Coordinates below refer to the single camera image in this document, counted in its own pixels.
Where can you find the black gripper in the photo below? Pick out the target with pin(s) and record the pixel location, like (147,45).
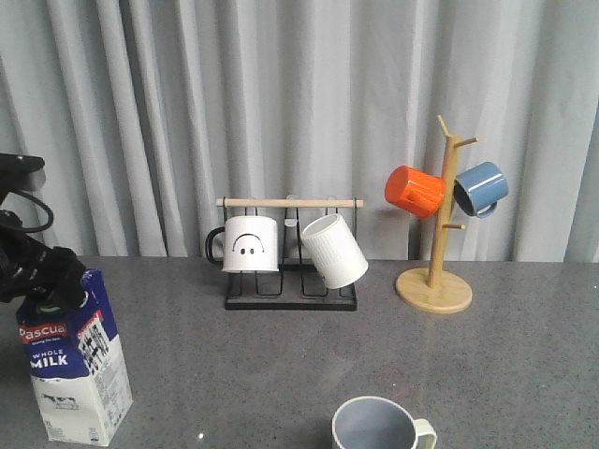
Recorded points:
(51,277)

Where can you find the Pascual whole milk carton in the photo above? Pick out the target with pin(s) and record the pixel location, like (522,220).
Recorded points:
(77,366)

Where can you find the white HOME mug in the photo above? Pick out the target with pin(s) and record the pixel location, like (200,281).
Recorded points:
(374,422)

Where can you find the white smiley face mug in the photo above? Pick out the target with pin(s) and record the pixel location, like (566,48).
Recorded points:
(250,244)

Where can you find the white ribbed mug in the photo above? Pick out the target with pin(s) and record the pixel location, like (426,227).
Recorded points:
(334,251)

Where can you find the wooden mug tree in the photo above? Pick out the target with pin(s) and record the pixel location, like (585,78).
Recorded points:
(433,289)

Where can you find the orange mug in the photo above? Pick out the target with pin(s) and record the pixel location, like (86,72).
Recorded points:
(415,191)

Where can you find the blue mug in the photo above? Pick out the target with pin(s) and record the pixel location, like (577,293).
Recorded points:
(478,189)

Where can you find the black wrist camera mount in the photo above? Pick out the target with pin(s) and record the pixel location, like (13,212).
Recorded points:
(21,172)

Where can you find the black wire mug rack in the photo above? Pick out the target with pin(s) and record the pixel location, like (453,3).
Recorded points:
(297,285)

